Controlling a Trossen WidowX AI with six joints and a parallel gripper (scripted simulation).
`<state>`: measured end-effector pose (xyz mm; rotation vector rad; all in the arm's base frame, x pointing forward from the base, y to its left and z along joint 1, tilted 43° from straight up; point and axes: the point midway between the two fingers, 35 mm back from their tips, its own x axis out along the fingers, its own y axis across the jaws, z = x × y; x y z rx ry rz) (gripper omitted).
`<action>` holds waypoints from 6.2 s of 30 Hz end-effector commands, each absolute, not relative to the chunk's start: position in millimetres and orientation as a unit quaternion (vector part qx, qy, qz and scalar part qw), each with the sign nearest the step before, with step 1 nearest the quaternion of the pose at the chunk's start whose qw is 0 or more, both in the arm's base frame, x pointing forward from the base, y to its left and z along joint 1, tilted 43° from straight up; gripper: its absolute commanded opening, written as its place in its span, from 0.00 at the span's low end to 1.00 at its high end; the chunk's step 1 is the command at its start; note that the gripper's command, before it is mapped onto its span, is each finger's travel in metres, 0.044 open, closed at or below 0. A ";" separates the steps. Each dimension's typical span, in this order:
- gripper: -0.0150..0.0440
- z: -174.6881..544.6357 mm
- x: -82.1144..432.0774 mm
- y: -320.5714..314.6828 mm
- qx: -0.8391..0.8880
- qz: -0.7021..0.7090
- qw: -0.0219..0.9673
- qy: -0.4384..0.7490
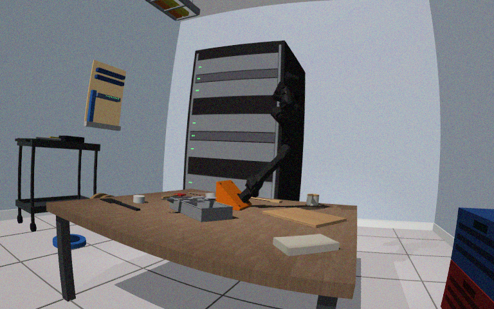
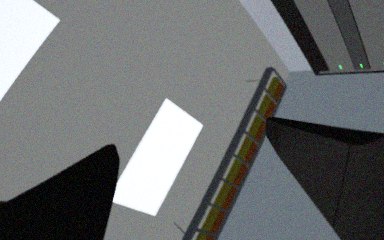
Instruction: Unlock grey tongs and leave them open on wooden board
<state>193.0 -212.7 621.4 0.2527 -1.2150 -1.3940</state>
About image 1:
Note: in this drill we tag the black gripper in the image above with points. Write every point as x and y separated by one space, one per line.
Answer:
283 90

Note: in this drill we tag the black spatula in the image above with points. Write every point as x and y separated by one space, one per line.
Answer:
109 200

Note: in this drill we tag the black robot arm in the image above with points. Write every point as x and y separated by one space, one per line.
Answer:
286 152

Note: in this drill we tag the white short cylinder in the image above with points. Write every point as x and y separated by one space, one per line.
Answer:
139 199

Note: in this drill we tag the small grey jar with wooden lid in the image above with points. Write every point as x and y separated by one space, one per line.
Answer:
312 199

